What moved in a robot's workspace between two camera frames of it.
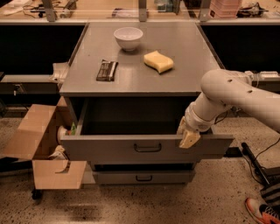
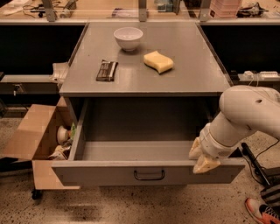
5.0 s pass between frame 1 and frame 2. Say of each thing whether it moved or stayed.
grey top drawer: moved
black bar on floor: stayed
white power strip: stayed
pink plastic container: stayed
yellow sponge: stayed
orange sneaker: stayed
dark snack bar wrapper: stayed
